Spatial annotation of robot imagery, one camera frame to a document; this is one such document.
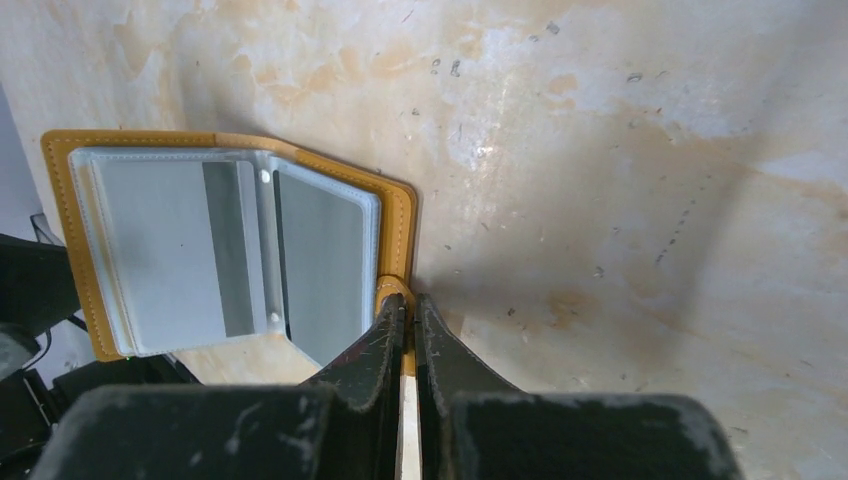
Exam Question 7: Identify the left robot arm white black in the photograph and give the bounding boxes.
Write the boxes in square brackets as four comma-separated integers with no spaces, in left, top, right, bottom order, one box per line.
[1,234,197,479]

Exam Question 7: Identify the silver card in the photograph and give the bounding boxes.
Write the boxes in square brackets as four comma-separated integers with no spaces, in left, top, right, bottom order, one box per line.
[93,159,267,353]

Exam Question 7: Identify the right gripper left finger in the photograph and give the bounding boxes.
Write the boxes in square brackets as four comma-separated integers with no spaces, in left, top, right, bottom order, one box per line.
[31,294,406,479]

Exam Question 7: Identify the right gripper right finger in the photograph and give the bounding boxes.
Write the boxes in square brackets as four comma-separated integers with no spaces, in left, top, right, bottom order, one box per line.
[414,294,743,479]

